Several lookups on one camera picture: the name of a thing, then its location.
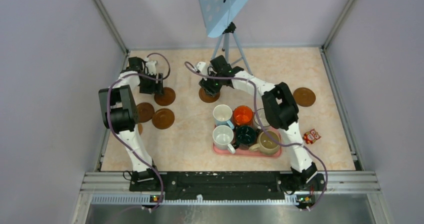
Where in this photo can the red owl toy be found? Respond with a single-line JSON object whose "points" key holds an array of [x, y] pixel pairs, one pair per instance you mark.
{"points": [[311, 136]]}

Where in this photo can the beige mug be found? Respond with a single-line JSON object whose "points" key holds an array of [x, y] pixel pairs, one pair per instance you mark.
{"points": [[266, 143]]}

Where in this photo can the brown wooden coaster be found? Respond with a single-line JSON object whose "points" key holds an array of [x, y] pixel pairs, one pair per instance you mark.
{"points": [[304, 97], [163, 118], [145, 112], [140, 128], [165, 99], [207, 98]]}

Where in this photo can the pink plastic tray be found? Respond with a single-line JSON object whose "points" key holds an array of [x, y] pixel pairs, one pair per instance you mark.
{"points": [[238, 151]]}

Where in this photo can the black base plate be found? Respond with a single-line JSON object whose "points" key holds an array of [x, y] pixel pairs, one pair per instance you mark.
{"points": [[225, 185]]}

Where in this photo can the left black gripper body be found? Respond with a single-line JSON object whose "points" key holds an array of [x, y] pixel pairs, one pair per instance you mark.
{"points": [[148, 85]]}

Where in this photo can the blue music stand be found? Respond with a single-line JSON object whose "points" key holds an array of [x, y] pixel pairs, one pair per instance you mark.
{"points": [[218, 17]]}

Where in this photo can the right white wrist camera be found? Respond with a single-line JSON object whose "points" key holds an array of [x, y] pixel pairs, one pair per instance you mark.
{"points": [[202, 68]]}

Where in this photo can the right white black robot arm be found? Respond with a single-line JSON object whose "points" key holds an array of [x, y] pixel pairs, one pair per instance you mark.
{"points": [[280, 108]]}

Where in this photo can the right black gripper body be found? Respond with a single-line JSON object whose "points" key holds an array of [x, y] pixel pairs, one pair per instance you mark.
{"points": [[212, 86]]}

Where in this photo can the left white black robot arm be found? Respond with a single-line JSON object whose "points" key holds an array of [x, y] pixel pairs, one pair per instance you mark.
{"points": [[121, 117]]}

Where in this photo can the white ribbed dark-rimmed mug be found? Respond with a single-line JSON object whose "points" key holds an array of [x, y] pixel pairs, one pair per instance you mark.
{"points": [[260, 120]]}

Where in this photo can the dark green mug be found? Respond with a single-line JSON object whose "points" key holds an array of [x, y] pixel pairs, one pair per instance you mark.
{"points": [[245, 136]]}

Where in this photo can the orange mug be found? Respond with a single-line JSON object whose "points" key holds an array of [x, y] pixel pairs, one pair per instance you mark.
{"points": [[243, 115]]}

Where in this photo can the light blue mug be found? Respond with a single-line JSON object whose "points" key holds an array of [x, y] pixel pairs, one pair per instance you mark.
{"points": [[223, 116]]}

